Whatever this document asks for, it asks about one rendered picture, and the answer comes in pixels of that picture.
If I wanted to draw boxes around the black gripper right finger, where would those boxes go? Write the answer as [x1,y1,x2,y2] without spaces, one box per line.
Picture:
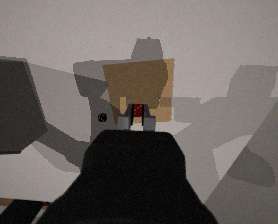
[142,104,156,131]

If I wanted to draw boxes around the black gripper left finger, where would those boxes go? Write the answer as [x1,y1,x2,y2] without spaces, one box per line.
[118,104,134,130]

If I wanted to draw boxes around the black die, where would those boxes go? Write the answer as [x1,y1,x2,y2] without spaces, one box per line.
[98,113,107,122]

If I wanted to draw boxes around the red die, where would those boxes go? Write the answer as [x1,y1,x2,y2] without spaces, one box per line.
[134,104,142,117]

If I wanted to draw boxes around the tan flat mat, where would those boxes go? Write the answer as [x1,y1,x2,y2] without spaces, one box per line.
[103,59,174,124]

